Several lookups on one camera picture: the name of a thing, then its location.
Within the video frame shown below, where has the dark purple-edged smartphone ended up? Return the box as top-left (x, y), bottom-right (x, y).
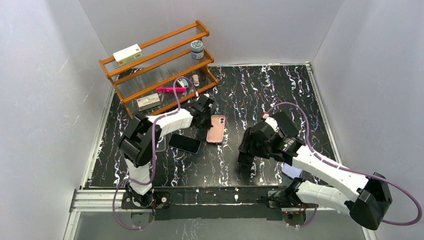
top-left (237, 151), bottom-right (255, 167)

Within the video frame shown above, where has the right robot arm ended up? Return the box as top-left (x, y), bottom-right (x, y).
top-left (237, 112), bottom-right (393, 230)

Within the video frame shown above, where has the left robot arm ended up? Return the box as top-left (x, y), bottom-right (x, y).
top-left (118, 94), bottom-right (216, 208)

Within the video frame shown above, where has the small pink eraser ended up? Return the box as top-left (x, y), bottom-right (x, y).
top-left (192, 74), bottom-right (200, 87)

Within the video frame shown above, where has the teal white stapler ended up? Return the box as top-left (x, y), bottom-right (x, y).
top-left (177, 78), bottom-right (189, 88)

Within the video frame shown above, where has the dark teal smartphone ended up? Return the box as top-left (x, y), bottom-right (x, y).
top-left (168, 133), bottom-right (201, 154)

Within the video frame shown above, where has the pink flat tool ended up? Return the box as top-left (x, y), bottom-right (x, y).
top-left (156, 87), bottom-right (187, 93)

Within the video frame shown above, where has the grey box red label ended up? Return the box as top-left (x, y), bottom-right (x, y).
top-left (136, 93), bottom-right (162, 111)

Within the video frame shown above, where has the orange wooden shelf rack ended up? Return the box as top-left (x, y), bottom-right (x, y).
top-left (99, 20), bottom-right (218, 117)

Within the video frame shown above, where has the blue white round jar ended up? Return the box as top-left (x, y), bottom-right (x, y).
top-left (190, 40), bottom-right (204, 60)

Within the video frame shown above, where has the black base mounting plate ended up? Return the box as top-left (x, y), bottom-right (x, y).
top-left (119, 186), bottom-right (307, 221)

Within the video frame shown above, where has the white box red label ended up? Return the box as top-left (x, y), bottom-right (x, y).
top-left (113, 44), bottom-right (144, 67)

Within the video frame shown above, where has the aluminium front rail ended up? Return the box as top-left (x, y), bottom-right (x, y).
top-left (71, 186), bottom-right (285, 211)

